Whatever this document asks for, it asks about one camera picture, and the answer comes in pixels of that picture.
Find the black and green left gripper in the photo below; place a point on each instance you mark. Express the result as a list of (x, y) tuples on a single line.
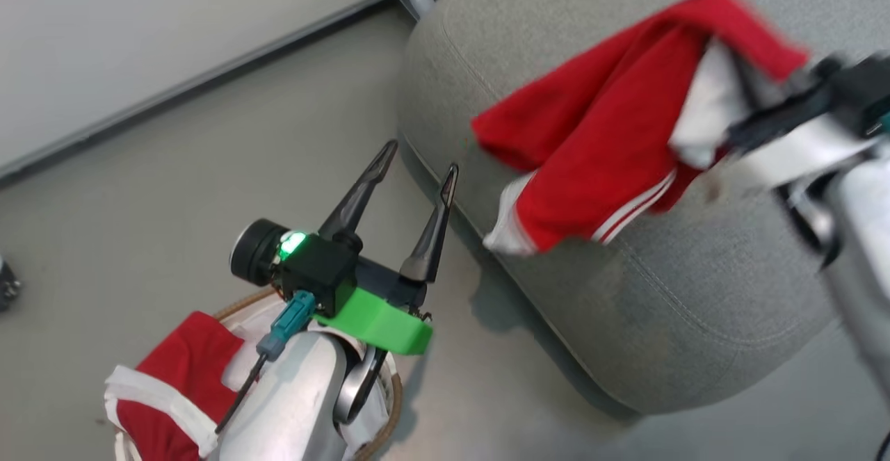
[(316, 270)]

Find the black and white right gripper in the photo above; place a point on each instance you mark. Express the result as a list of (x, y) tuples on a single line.
[(831, 124)]

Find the red garment with white stripes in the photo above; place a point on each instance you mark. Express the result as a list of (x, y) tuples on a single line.
[(605, 120)]

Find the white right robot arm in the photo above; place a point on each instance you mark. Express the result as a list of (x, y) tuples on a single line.
[(859, 238)]

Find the round wicker laundry basket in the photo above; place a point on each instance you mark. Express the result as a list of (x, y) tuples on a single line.
[(389, 412)]

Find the grey fabric sofa seat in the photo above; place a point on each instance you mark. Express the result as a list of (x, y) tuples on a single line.
[(681, 294)]

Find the red garment with white trim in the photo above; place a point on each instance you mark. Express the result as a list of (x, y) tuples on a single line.
[(184, 370)]

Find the small dark metal object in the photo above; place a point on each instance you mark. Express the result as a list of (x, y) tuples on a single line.
[(7, 286)]

